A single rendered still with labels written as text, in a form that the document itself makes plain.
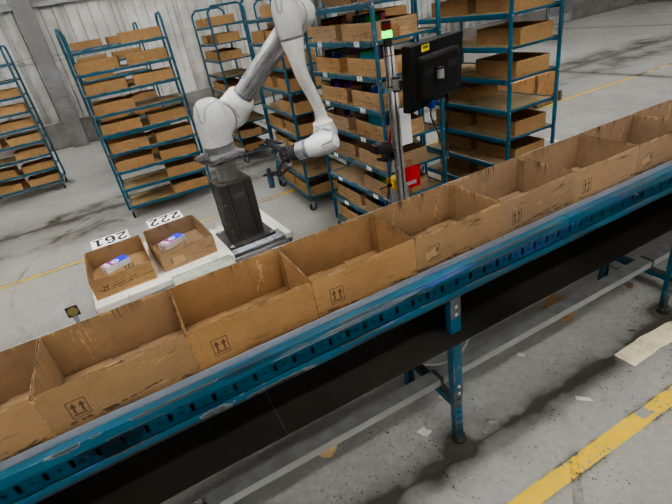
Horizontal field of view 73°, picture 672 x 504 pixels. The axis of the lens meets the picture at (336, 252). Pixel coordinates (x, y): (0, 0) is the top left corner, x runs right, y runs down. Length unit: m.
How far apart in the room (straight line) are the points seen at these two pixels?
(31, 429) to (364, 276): 1.00
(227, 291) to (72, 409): 0.58
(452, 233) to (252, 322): 0.75
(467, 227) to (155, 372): 1.12
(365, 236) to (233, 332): 0.69
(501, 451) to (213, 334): 1.39
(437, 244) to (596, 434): 1.17
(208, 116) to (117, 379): 1.33
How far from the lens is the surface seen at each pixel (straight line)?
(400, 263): 1.54
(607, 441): 2.35
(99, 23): 11.03
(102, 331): 1.64
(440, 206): 1.96
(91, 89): 5.38
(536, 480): 2.17
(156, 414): 1.39
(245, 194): 2.37
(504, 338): 2.31
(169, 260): 2.37
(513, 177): 2.22
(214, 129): 2.29
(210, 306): 1.65
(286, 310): 1.40
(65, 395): 1.40
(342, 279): 1.44
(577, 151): 2.52
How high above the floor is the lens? 1.78
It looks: 29 degrees down
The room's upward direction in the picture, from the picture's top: 10 degrees counter-clockwise
